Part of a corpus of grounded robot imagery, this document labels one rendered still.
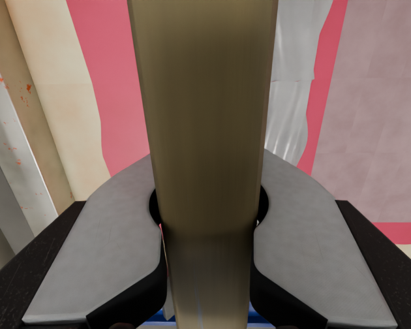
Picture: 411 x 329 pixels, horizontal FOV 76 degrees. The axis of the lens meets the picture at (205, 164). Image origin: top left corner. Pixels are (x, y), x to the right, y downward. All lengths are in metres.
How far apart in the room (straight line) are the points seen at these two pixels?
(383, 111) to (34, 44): 0.32
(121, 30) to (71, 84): 0.07
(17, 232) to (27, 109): 1.87
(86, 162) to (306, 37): 0.24
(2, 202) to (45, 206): 1.67
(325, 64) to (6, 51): 0.26
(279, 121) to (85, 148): 0.20
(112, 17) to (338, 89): 0.20
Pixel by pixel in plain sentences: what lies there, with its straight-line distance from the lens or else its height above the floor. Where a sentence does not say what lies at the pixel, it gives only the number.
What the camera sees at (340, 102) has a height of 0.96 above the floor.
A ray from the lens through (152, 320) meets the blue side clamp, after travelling 0.41.
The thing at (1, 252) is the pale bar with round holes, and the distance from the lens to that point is 0.38.
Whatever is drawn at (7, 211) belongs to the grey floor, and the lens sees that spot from 2.03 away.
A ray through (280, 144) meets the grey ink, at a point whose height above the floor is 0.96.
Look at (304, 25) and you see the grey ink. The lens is 0.25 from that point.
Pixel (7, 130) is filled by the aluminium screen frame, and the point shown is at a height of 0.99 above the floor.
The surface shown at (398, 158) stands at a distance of 0.34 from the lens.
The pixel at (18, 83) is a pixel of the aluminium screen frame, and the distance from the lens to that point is 0.28.
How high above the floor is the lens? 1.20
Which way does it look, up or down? 59 degrees down
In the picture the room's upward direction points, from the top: 177 degrees counter-clockwise
